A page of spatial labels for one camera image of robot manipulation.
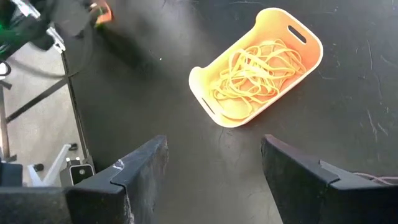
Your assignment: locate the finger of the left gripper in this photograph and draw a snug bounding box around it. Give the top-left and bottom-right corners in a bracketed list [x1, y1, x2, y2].
[88, 1, 102, 28]

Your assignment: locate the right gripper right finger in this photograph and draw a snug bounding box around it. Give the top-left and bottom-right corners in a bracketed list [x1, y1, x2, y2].
[260, 134, 383, 224]

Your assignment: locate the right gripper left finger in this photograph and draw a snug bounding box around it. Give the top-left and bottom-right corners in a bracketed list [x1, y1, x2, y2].
[63, 134, 170, 224]

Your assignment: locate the orange rubber band heap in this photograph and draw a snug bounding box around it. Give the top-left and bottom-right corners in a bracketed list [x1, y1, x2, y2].
[210, 39, 308, 121]

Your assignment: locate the silver left mounting plate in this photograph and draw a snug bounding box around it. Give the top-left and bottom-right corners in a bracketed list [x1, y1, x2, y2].
[45, 26, 67, 54]

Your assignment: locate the white stand leg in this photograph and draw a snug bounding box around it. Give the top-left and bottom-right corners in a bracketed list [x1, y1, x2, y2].
[27, 142, 78, 187]

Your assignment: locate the black floor brace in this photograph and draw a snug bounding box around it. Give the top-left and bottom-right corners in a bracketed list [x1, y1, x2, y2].
[6, 73, 78, 124]

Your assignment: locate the person's leg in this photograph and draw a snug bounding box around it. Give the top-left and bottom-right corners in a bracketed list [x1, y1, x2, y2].
[0, 161, 24, 187]

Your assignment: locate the grey metal leg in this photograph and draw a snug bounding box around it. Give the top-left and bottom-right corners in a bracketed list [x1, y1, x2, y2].
[0, 83, 16, 162]

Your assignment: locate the orange plastic basket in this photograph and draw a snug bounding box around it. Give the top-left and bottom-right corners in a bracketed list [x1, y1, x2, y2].
[188, 7, 324, 129]

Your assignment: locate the small table-level camera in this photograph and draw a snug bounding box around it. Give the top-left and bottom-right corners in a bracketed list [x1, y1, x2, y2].
[59, 156, 96, 187]

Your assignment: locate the thin pink wire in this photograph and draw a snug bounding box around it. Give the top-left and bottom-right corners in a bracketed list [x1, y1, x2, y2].
[353, 172, 398, 186]

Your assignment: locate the black table frame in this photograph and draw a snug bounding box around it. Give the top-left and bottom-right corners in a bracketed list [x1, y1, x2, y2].
[60, 51, 96, 170]

